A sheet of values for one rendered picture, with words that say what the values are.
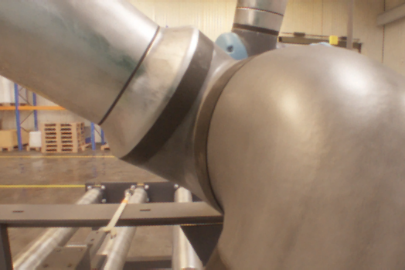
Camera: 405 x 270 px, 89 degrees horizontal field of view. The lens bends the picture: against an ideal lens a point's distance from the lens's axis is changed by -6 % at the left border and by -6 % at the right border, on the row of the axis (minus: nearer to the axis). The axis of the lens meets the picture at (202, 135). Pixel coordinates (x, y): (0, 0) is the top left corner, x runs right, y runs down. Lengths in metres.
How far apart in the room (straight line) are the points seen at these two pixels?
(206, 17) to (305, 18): 4.56
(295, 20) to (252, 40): 11.36
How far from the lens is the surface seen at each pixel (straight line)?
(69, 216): 0.65
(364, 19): 13.83
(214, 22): 10.45
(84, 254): 0.36
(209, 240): 0.70
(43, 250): 1.09
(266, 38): 0.36
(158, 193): 1.62
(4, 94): 10.32
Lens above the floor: 1.42
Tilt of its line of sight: 6 degrees down
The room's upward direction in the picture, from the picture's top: 1 degrees clockwise
